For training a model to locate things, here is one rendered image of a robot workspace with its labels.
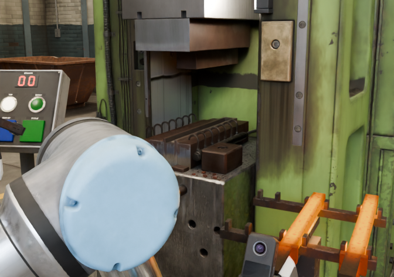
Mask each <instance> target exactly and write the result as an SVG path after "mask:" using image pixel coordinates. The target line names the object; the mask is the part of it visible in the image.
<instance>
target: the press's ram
mask: <svg viewBox="0 0 394 277"><path fill-rule="evenodd" d="M121 4H122V19H124V20H135V19H181V18H194V19H225V20H259V13H254V9H256V8H255V0H121Z"/></svg>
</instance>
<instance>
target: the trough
mask: <svg viewBox="0 0 394 277"><path fill-rule="evenodd" d="M230 119H231V118H222V119H220V120H217V121H214V122H211V123H209V124H206V125H202V126H200V127H197V128H194V129H191V130H189V131H186V132H183V133H180V134H177V135H174V136H171V137H169V138H166V139H165V141H166V143H170V144H174V143H173V142H172V141H174V140H176V139H178V138H181V137H184V136H187V135H189V134H192V133H195V132H198V131H201V130H203V129H206V128H209V127H211V126H214V125H217V124H219V123H222V122H225V121H228V120H230Z"/></svg>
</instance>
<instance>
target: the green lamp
mask: <svg viewBox="0 0 394 277"><path fill-rule="evenodd" d="M30 107H31V109H33V110H35V111H37V110H39V109H41V108H42V107H43V101H42V100H41V99H40V98H35V99H34V100H32V102H31V104H30Z"/></svg>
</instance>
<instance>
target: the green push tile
mask: <svg viewBox="0 0 394 277"><path fill-rule="evenodd" d="M22 125H23V127H25V128H26V129H25V131H24V133H23V135H21V136H20V140H19V141H20V142H38V143H42V140H43V133H44V128H45V121H41V120H23V123H22Z"/></svg>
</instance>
